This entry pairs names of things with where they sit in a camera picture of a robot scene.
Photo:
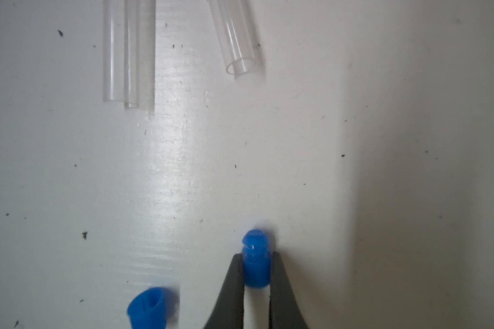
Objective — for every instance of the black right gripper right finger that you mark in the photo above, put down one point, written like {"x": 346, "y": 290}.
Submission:
{"x": 284, "y": 312}

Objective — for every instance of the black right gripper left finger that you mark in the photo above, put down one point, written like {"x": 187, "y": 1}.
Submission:
{"x": 228, "y": 311}

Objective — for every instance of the blue stopper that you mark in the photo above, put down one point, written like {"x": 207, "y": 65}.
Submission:
{"x": 256, "y": 257}
{"x": 153, "y": 308}

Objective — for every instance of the clear test tube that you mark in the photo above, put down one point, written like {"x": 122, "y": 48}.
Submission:
{"x": 237, "y": 36}
{"x": 129, "y": 53}

